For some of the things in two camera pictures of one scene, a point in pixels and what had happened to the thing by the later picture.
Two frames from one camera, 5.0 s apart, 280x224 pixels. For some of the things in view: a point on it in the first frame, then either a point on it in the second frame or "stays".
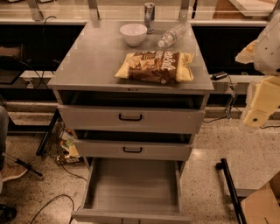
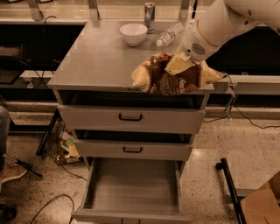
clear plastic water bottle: [171, 36] stays
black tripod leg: [23, 164] stays
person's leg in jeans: [4, 129] stays
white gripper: [269, 53] to [194, 40]
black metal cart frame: [222, 164] stays
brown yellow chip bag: [157, 66] to [152, 77]
